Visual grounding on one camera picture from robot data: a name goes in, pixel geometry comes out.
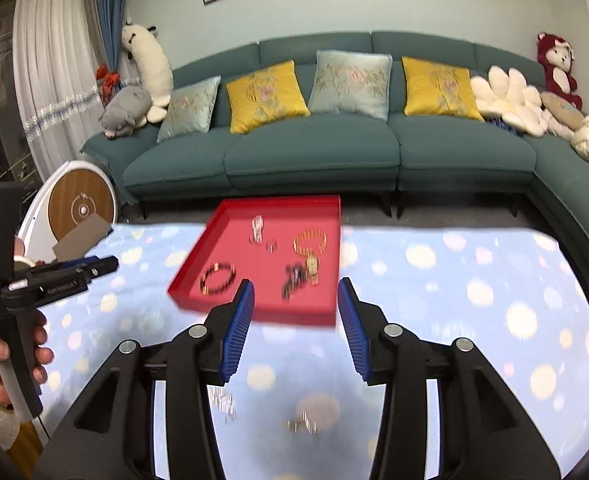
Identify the gold watch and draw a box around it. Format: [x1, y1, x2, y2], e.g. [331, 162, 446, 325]
[305, 254, 323, 287]

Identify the brown cardboard piece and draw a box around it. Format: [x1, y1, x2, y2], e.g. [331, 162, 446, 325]
[52, 212, 114, 263]

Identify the red jewelry box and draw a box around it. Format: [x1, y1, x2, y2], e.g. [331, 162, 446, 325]
[167, 195, 343, 330]

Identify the white sheer curtain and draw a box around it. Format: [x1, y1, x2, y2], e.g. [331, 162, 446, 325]
[12, 0, 112, 176]

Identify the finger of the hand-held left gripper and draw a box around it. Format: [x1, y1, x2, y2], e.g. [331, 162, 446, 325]
[81, 256, 120, 282]
[54, 256, 102, 270]

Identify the blue curtain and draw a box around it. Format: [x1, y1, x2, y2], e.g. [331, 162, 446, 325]
[92, 0, 132, 101]

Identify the silver watch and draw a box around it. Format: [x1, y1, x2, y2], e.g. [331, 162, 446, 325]
[280, 265, 309, 302]

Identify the tan plush cushion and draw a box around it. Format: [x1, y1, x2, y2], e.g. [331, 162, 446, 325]
[539, 91, 586, 141]

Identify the thin silver chain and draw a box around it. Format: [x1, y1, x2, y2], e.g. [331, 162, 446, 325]
[285, 410, 321, 440]

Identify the blue dotted tablecloth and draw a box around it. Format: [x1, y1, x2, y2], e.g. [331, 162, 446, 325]
[0, 224, 589, 480]

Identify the white machine with wooden disc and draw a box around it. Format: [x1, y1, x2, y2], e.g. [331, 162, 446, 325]
[14, 160, 118, 266]

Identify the silver necklace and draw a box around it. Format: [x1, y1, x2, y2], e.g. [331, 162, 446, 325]
[213, 387, 238, 418]

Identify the grey pig plush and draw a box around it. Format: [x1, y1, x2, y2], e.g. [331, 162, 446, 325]
[99, 85, 154, 139]

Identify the yellow floral pillow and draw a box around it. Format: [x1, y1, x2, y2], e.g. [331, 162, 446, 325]
[402, 56, 483, 122]
[226, 60, 311, 134]

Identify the cream flower cushion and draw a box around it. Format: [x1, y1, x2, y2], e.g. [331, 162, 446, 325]
[471, 65, 550, 137]

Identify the gold cuff bangle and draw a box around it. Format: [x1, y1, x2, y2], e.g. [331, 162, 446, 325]
[293, 228, 328, 257]

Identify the red monkey plush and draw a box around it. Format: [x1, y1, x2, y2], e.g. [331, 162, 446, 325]
[536, 31, 584, 110]

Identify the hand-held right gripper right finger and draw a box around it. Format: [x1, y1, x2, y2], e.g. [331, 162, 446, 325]
[337, 277, 560, 480]

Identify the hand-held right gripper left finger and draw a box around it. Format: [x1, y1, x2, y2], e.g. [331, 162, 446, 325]
[34, 279, 256, 480]

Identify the white alpaca plush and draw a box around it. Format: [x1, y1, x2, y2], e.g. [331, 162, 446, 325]
[121, 17, 174, 123]

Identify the red bow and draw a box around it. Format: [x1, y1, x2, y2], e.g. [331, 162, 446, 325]
[97, 64, 120, 98]

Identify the dark bead bracelet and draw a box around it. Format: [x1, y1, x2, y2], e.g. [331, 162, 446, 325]
[199, 261, 238, 295]

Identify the teal sofa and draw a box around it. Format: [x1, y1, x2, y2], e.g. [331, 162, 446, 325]
[80, 31, 589, 286]

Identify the grey-blue floral pillow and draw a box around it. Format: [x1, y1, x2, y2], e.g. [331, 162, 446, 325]
[308, 50, 393, 121]
[157, 76, 222, 143]

